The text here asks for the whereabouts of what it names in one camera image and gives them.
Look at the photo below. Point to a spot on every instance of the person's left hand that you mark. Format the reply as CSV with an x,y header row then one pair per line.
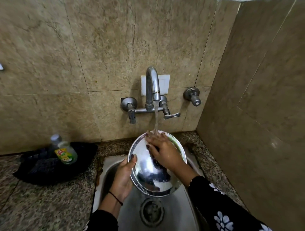
x,y
121,178

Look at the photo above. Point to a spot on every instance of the person's right hand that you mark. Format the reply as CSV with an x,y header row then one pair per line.
x,y
166,154

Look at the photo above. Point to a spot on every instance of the person's left thumb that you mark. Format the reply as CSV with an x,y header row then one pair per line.
x,y
132,163

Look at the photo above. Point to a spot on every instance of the person's right thumb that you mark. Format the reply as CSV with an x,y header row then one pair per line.
x,y
152,149

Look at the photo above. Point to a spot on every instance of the round steel plate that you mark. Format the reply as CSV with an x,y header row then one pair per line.
x,y
152,176

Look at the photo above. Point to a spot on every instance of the person's right forearm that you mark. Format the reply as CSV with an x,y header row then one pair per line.
x,y
214,204

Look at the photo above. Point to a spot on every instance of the person's left forearm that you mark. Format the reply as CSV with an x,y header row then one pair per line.
x,y
108,213

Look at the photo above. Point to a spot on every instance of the black thread wrist band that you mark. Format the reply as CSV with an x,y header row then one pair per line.
x,y
116,198

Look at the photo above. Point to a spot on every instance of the stainless steel sink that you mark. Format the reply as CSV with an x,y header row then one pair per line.
x,y
128,214

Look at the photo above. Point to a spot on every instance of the round sink drain strainer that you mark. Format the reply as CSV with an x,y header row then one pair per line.
x,y
152,212

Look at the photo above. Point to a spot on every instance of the clear dish soap bottle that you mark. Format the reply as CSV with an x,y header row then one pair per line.
x,y
65,152

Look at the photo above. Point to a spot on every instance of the black cloth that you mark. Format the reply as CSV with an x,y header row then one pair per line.
x,y
40,166

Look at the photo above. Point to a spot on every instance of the chrome wall mixer faucet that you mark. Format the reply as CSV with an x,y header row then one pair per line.
x,y
152,83

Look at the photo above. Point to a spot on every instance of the chrome wall valve knob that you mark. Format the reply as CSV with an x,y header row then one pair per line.
x,y
193,96

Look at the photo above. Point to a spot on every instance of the white wall plate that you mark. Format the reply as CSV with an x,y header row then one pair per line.
x,y
165,83

